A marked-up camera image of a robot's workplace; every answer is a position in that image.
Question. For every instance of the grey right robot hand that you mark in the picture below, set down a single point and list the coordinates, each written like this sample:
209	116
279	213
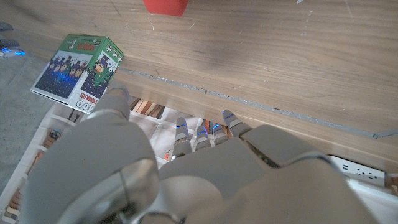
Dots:
7	46

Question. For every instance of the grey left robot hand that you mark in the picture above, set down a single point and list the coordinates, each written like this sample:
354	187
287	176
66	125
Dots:
217	186

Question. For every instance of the red magnetic block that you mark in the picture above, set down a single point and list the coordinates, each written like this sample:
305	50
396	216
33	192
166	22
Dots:
166	7

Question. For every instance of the Peanuts puzzle box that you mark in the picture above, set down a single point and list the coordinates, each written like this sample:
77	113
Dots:
74	68

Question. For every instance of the printed bookshelf backdrop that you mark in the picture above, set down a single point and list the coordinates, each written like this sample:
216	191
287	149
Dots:
155	127

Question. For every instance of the white power strip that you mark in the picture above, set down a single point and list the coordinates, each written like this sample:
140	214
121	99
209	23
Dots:
357	169

